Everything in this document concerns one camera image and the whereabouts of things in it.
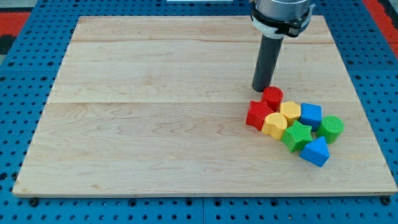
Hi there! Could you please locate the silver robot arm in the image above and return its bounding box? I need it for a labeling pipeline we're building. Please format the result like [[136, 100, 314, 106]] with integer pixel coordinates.
[[251, 0, 316, 39]]

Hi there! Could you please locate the red star block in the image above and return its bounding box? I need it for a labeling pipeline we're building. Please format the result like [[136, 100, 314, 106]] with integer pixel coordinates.
[[246, 101, 274, 131]]

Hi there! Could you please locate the green star block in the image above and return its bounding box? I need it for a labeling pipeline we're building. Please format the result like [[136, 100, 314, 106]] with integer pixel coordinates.
[[280, 121, 313, 153]]

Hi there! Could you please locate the blue triangle block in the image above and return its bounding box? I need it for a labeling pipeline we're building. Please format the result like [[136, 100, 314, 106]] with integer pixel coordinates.
[[299, 136, 330, 167]]

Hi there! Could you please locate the light wooden board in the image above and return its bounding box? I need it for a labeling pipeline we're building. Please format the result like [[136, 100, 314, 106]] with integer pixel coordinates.
[[12, 16, 397, 198]]

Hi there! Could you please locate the red cylinder block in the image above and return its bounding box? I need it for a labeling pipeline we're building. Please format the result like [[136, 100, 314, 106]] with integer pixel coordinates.
[[262, 86, 284, 111]]

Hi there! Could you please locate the yellow heart block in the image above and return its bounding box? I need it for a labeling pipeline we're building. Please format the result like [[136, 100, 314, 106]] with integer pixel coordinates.
[[261, 113, 287, 140]]

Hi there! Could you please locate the yellow hexagon block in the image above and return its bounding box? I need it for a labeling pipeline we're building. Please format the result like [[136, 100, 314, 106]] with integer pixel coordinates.
[[279, 101, 302, 127]]

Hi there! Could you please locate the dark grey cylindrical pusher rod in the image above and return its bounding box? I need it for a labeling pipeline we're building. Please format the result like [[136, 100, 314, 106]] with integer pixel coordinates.
[[252, 35, 283, 92]]

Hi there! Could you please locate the blue cube block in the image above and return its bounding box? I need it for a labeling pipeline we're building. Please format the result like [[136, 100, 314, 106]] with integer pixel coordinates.
[[299, 103, 322, 132]]

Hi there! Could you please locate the green cylinder block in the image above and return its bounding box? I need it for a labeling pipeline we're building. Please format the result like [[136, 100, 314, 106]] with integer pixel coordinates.
[[315, 115, 345, 144]]

